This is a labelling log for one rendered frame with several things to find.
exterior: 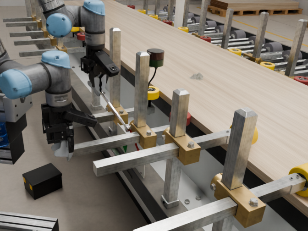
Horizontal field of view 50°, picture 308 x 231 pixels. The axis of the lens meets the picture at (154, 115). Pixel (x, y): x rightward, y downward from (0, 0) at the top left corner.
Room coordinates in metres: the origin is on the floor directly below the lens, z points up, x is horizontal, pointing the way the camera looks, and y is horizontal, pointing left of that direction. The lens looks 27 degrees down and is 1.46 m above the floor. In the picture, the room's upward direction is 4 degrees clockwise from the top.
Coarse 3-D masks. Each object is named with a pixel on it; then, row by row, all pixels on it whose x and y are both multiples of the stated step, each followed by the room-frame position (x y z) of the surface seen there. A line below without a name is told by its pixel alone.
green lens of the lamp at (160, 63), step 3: (150, 60) 1.05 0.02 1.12; (153, 60) 1.05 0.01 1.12; (156, 60) 1.05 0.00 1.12; (159, 60) 1.05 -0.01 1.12; (162, 60) 1.06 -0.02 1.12; (150, 63) 1.05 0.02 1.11; (153, 63) 1.05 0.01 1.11; (156, 63) 1.05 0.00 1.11; (159, 63) 1.05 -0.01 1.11; (162, 63) 1.06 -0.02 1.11; (153, 66) 1.05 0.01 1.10; (156, 66) 1.05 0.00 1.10; (159, 66) 1.05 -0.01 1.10
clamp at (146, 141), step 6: (132, 120) 1.09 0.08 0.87; (132, 126) 1.05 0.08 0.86; (144, 126) 1.04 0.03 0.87; (138, 132) 1.01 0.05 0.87; (144, 132) 1.00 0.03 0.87; (144, 138) 0.97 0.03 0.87; (150, 138) 0.98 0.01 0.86; (156, 138) 0.99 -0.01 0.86; (144, 144) 0.97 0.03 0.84; (150, 144) 0.98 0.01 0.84
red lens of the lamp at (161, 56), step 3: (147, 51) 1.07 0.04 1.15; (150, 54) 1.05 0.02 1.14; (153, 54) 1.05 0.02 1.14; (156, 54) 1.05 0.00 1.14; (159, 54) 1.05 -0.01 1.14; (162, 54) 1.06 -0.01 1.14; (150, 57) 1.05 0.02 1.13; (153, 57) 1.05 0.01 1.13; (156, 57) 1.05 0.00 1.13; (159, 57) 1.05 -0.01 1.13; (162, 57) 1.06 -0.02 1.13
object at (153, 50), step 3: (153, 48) 1.10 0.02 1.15; (150, 51) 1.06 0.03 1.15; (153, 51) 1.07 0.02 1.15; (156, 51) 1.07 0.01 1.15; (159, 51) 1.07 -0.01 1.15; (162, 51) 1.07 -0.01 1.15; (150, 66) 1.06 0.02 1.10; (156, 69) 1.08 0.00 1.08; (153, 75) 1.08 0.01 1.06; (150, 81) 1.07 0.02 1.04
